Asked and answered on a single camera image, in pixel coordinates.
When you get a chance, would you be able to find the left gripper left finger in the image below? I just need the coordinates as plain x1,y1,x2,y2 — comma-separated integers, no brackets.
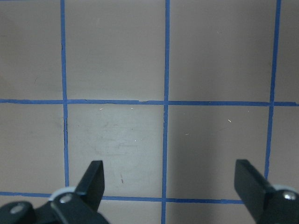
50,161,108,224

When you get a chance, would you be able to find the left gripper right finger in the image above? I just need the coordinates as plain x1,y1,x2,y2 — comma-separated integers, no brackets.
234,159,299,224

